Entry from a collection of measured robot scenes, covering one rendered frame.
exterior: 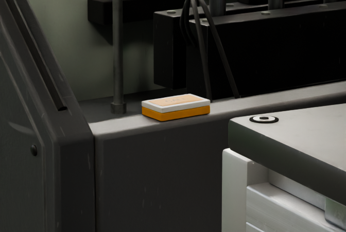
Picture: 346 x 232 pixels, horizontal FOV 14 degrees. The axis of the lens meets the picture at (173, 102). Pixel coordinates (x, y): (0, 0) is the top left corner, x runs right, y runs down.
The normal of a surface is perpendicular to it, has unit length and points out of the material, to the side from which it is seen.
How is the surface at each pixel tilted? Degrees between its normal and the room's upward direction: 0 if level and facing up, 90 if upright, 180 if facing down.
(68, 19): 90
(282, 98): 0
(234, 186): 90
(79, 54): 90
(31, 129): 90
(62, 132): 43
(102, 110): 0
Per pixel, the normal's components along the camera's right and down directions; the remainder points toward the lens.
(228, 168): -0.89, 0.11
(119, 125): 0.00, -0.97
